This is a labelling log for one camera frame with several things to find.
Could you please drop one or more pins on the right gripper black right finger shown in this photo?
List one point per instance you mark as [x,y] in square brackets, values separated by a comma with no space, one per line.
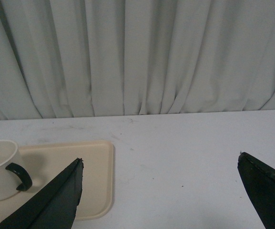
[259,182]

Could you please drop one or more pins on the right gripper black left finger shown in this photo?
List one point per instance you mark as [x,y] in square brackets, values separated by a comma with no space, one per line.
[54,206]

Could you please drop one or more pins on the cream mug with black handle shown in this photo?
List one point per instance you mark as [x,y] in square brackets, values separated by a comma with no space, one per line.
[13,175]

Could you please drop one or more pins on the beige rectangular plastic tray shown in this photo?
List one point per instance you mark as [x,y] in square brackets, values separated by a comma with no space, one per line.
[45,162]

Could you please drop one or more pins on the white pleated curtain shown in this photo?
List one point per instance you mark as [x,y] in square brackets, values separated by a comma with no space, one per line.
[81,58]

